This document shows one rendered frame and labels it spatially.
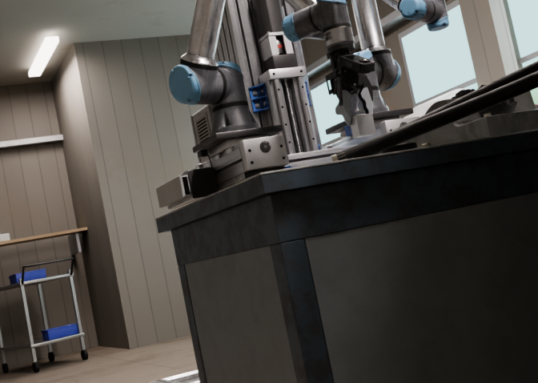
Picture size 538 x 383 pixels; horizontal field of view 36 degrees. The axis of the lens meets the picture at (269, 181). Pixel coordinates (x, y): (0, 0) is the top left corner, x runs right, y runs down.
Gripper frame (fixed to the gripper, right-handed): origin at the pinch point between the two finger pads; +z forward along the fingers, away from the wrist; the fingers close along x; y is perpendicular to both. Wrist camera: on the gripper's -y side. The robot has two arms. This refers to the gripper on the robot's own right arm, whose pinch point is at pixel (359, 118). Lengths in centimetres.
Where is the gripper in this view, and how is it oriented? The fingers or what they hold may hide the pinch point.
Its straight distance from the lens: 212.9
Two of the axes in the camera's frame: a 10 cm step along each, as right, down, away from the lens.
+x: -9.0, 1.4, -4.1
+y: -3.9, 1.5, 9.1
